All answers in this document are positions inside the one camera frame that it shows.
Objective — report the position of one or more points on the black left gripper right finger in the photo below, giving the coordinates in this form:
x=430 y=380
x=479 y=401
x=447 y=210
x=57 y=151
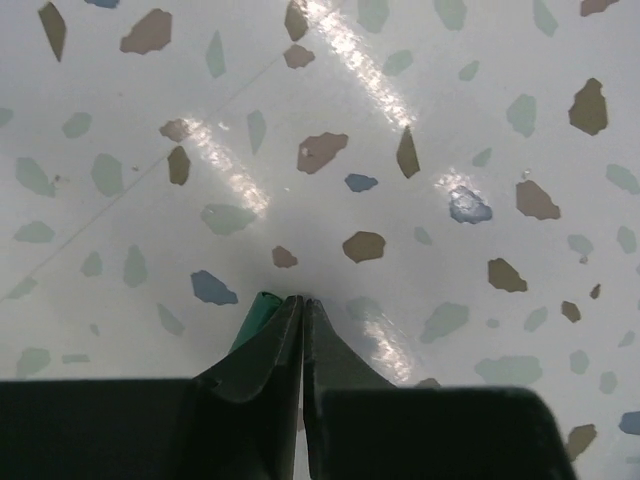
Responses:
x=360 y=426

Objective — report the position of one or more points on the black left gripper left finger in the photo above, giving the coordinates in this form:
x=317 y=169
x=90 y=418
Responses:
x=236 y=420

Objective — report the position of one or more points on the white green-capped pen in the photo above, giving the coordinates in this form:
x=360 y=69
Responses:
x=263 y=307

